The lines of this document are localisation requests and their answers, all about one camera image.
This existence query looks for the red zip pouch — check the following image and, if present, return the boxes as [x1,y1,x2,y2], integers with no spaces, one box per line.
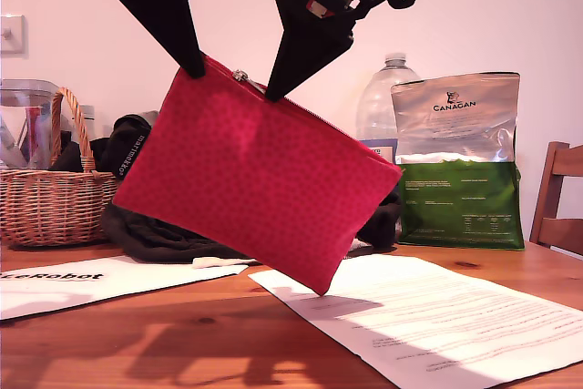
[111,55,404,297]

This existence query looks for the silver green Canagan bag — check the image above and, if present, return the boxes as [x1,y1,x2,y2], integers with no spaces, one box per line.
[390,72,526,252]

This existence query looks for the large clear water bottle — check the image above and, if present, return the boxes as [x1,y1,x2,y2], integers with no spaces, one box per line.
[354,52,423,162]

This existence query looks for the clear plastic packets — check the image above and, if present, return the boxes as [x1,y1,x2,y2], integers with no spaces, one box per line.
[0,78,63,170]

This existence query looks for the black grey hooded jacket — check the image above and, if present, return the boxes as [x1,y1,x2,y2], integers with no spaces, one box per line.
[90,110,403,265]

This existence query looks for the wicker basket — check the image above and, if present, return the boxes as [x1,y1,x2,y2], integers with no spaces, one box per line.
[0,87,123,248]

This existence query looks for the white LeRobot paper sheet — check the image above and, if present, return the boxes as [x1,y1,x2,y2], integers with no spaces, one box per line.
[0,255,250,322]

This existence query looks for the wooden chair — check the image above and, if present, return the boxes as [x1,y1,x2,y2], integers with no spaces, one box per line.
[527,141,583,258]

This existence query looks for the white printed letter sheet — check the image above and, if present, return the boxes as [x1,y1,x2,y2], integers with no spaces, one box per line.
[248,254,583,389]

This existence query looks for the white wall socket plate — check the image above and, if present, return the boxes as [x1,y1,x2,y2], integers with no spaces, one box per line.
[0,15,29,60]

